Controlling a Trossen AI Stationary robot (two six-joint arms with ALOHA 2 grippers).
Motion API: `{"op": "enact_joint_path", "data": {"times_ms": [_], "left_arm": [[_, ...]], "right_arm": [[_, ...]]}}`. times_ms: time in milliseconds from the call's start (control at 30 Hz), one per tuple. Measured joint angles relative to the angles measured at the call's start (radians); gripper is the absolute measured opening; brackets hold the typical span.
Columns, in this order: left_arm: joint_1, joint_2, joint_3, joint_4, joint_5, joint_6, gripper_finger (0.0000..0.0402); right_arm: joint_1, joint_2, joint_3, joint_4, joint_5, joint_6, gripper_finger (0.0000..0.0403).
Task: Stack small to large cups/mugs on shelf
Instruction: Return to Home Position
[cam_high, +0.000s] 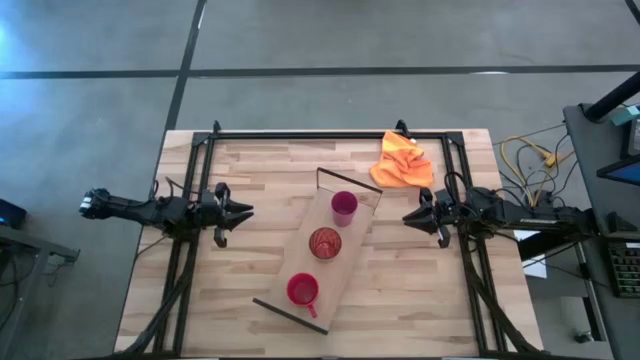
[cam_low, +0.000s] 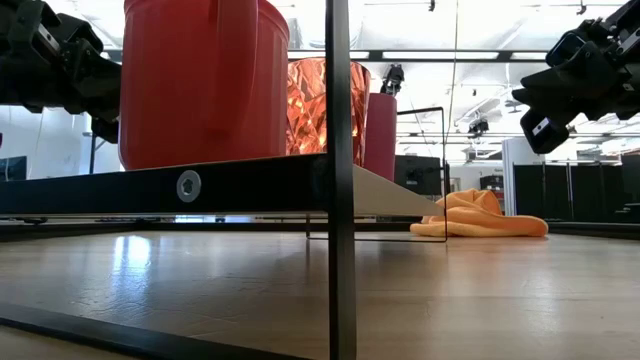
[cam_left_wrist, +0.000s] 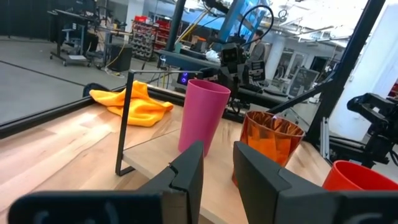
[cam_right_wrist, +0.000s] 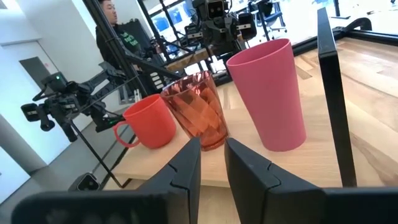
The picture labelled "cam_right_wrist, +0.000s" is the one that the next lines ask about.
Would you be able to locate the translucent orange plastic tumbler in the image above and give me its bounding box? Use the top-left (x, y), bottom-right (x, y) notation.
top-left (160, 70), bottom-right (229, 152)

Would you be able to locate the person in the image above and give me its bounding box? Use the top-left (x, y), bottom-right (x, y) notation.
top-left (95, 0), bottom-right (153, 72)

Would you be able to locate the tall pink plastic cup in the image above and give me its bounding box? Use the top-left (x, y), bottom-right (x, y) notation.
top-left (226, 38), bottom-right (307, 152)

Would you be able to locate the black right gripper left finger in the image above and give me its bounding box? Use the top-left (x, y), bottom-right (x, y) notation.
top-left (136, 137), bottom-right (202, 224)

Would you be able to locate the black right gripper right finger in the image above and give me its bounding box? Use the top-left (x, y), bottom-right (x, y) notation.
top-left (224, 138), bottom-right (326, 224)

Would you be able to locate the black table edge rail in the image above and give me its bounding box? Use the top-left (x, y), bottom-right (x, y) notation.
top-left (292, 17), bottom-right (398, 57)

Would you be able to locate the small black table-level camera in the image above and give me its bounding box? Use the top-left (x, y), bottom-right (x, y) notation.
top-left (68, 172), bottom-right (101, 192)

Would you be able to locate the red plastic mug with handle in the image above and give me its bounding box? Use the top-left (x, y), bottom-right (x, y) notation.
top-left (112, 93), bottom-right (177, 149)

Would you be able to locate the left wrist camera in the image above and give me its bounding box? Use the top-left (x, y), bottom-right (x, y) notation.
top-left (203, 0), bottom-right (227, 19)

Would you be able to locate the blue office chair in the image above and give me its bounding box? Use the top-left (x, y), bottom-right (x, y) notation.
top-left (257, 0), bottom-right (288, 40)

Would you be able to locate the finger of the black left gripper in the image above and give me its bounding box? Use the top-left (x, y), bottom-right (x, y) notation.
top-left (238, 12), bottom-right (258, 42)
top-left (185, 24), bottom-right (203, 45)

